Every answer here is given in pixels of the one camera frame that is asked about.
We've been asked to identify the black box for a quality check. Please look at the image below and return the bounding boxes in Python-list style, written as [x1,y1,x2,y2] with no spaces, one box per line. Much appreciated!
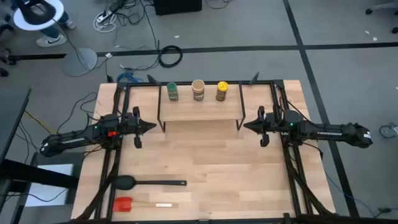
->
[153,0,203,16]

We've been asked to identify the black plastic spoon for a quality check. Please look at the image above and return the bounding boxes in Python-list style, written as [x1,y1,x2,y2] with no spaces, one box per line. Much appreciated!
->
[112,175,188,191]

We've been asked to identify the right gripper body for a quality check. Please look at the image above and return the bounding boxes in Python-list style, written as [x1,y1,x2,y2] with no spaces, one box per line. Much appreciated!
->
[257,105,282,148]

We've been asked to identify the wooden shelf black metal frame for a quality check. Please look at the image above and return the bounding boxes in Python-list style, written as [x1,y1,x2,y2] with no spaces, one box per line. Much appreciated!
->
[157,82,246,133]

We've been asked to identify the blue cable bundle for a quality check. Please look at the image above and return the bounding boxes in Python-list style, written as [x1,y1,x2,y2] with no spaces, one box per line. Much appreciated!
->
[117,72,136,83]

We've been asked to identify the dark desk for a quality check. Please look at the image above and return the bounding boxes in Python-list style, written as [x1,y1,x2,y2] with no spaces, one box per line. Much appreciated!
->
[0,88,80,189]

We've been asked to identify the black chair base casters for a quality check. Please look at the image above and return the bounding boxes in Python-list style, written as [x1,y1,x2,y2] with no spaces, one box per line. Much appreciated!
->
[0,23,17,78]

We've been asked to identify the furikake seasoning jar tan lid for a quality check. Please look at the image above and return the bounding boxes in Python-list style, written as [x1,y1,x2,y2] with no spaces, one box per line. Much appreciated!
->
[191,79,206,102]

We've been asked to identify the thin blue cable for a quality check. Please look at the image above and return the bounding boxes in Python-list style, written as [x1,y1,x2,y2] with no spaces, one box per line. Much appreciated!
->
[324,170,376,216]

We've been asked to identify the white panel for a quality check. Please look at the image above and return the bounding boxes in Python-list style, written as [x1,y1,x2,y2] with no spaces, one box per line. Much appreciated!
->
[24,163,75,208]

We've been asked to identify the black aluminium rig frame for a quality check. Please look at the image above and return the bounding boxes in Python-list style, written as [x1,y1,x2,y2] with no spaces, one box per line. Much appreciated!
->
[93,79,317,224]

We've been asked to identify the person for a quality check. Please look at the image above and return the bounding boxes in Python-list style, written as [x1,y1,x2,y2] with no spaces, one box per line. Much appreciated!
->
[35,9,77,48]

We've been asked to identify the dark office chair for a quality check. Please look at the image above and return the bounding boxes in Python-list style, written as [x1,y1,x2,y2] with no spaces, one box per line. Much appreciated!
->
[364,1,398,34]

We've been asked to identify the white power strip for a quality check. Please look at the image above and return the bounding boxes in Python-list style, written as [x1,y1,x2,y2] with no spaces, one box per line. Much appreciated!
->
[96,9,113,23]

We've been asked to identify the red spatula wooden handle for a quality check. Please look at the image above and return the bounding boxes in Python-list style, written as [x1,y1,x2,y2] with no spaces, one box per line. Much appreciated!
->
[112,196,179,213]

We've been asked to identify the white ring light on stand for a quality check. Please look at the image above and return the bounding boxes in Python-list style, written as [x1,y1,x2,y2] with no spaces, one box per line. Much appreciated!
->
[12,0,98,77]

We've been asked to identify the white coiled cable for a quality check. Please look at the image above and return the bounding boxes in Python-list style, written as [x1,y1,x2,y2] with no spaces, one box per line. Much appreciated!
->
[93,12,118,34]

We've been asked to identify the grey coiled cable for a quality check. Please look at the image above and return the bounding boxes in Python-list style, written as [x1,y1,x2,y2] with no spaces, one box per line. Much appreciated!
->
[379,122,398,139]

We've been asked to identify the black cable sleeve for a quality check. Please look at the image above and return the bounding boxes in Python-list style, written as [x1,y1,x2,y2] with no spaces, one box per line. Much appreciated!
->
[76,160,123,220]
[285,144,332,216]

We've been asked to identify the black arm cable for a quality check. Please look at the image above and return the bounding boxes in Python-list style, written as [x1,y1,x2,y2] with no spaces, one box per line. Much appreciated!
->
[57,91,101,135]

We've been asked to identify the black floor cable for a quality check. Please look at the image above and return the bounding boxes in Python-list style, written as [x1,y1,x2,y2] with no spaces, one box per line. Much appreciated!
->
[110,0,161,73]

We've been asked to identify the yellow cable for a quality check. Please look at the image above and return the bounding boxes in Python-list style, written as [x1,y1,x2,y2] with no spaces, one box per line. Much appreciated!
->
[24,110,58,135]

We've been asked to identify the yellow lid spice jar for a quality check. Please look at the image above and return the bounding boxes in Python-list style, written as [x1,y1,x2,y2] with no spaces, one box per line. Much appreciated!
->
[215,81,229,102]

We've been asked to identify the black coiled cable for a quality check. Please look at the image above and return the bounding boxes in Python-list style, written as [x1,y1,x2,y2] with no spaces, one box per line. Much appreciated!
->
[157,44,183,69]

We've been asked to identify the green lid spice jar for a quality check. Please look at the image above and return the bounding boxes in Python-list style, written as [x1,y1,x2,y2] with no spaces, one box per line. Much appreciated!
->
[166,82,180,102]

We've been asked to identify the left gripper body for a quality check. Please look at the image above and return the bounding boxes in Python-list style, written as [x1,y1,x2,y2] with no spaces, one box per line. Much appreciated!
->
[124,106,144,149]

